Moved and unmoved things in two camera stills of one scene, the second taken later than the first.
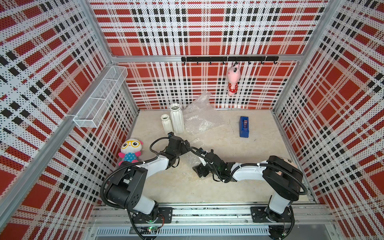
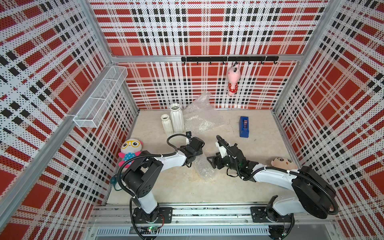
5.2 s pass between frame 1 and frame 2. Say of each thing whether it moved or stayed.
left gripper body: moved
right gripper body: moved
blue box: stayed
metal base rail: stayed
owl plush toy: stayed
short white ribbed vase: stayed
